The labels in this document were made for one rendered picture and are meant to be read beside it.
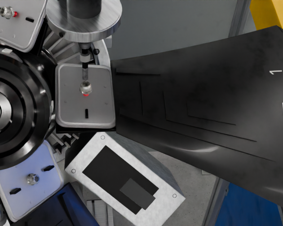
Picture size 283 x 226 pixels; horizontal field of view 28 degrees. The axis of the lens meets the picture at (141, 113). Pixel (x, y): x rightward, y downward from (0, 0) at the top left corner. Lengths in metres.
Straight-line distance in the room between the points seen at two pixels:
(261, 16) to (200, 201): 1.05
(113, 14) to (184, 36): 1.04
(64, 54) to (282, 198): 0.31
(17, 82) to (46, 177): 0.14
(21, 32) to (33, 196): 0.18
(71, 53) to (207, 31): 0.88
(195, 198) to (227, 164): 1.33
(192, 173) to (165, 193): 1.25
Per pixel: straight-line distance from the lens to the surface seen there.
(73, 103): 0.61
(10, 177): 0.62
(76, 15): 0.52
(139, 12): 1.48
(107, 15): 0.52
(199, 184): 1.97
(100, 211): 1.80
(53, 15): 0.52
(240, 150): 0.62
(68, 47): 0.70
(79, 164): 0.73
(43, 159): 0.66
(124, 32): 1.52
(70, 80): 0.63
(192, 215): 1.91
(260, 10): 1.01
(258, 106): 0.65
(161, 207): 0.76
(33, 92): 0.55
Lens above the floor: 1.65
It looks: 51 degrees down
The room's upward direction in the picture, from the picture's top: 6 degrees clockwise
